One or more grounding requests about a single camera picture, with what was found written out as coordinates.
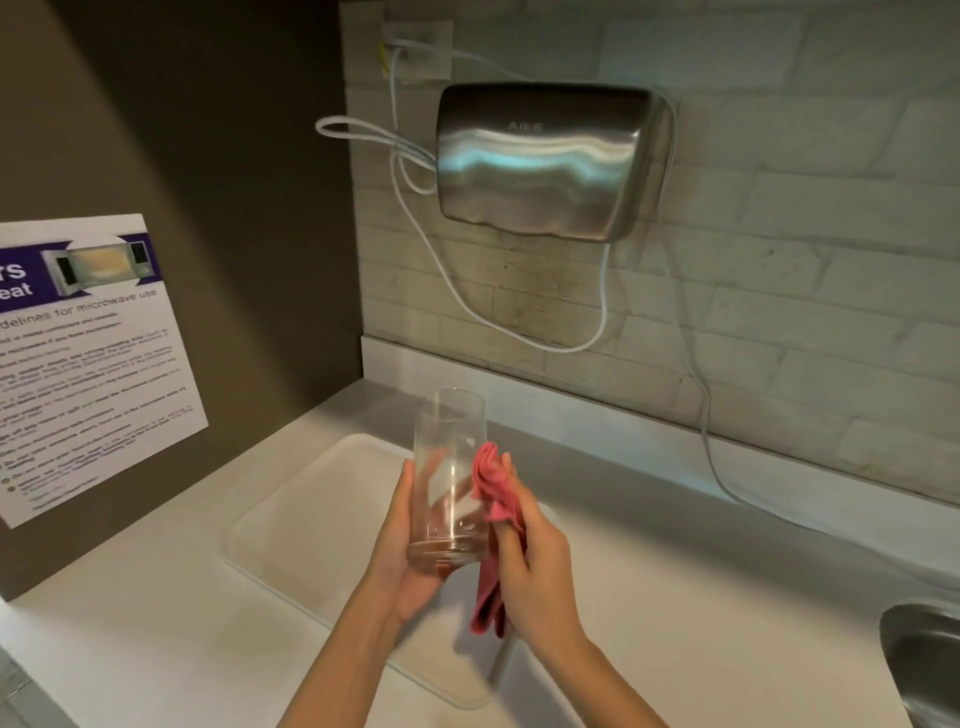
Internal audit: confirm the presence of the microwave guidelines poster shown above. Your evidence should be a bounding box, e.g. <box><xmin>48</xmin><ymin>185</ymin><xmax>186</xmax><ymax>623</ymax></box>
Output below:
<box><xmin>0</xmin><ymin>213</ymin><xmax>210</xmax><ymax>531</ymax></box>

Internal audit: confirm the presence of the stainless steel sink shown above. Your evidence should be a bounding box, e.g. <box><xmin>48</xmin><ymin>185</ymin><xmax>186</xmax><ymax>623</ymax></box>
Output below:
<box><xmin>879</xmin><ymin>600</ymin><xmax>960</xmax><ymax>728</ymax></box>

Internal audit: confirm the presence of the pink cleaning cloth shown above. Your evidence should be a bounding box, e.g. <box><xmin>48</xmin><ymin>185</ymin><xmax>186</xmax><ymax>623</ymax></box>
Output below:
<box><xmin>469</xmin><ymin>441</ymin><xmax>526</xmax><ymax>640</ymax></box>

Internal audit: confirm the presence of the person's right forearm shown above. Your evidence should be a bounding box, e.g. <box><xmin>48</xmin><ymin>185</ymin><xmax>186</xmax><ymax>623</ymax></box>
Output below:
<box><xmin>536</xmin><ymin>630</ymin><xmax>670</xmax><ymax>728</ymax></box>

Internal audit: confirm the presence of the stainless steel hand dryer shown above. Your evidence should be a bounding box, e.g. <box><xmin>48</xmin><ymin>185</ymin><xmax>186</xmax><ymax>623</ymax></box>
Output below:
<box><xmin>435</xmin><ymin>81</ymin><xmax>678</xmax><ymax>245</ymax></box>

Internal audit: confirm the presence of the person's right hand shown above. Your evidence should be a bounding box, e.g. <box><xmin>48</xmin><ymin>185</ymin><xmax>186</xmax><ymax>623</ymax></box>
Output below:
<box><xmin>491</xmin><ymin>451</ymin><xmax>591</xmax><ymax>661</ymax></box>

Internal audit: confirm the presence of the white power cable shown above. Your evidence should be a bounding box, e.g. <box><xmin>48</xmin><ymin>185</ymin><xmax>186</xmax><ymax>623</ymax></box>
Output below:
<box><xmin>315</xmin><ymin>41</ymin><xmax>960</xmax><ymax>582</ymax></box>

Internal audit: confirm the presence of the person's left forearm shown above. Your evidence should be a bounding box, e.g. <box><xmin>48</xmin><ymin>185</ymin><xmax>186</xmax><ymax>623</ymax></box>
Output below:
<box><xmin>276</xmin><ymin>592</ymin><xmax>421</xmax><ymax>728</ymax></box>

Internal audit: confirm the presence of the white plastic tray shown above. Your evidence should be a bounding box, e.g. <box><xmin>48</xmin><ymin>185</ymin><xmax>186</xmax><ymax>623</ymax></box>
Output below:
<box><xmin>220</xmin><ymin>433</ymin><xmax>560</xmax><ymax>711</ymax></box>

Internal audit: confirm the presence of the white wall outlet plate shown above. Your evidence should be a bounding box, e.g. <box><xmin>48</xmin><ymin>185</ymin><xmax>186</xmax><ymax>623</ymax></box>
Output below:
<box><xmin>379</xmin><ymin>21</ymin><xmax>456</xmax><ymax>85</ymax></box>

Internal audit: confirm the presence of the person's left hand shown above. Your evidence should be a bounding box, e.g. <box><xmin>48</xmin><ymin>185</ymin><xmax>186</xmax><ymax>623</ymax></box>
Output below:
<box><xmin>363</xmin><ymin>458</ymin><xmax>481</xmax><ymax>628</ymax></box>

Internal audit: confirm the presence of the clear drinking glass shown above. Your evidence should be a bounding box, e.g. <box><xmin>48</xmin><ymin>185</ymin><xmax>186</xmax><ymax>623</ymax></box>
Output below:
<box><xmin>406</xmin><ymin>387</ymin><xmax>487</xmax><ymax>568</ymax></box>

